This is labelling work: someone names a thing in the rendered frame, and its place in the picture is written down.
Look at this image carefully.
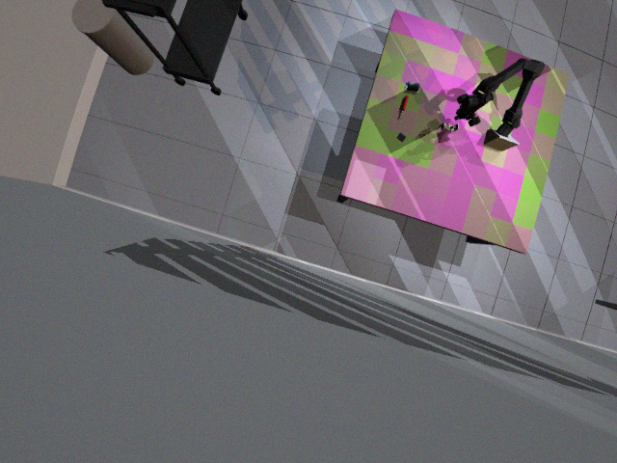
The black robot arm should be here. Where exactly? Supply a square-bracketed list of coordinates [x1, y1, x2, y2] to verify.
[456, 58, 545, 138]

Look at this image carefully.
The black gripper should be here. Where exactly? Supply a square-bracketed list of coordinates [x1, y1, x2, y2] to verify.
[457, 93, 481, 126]

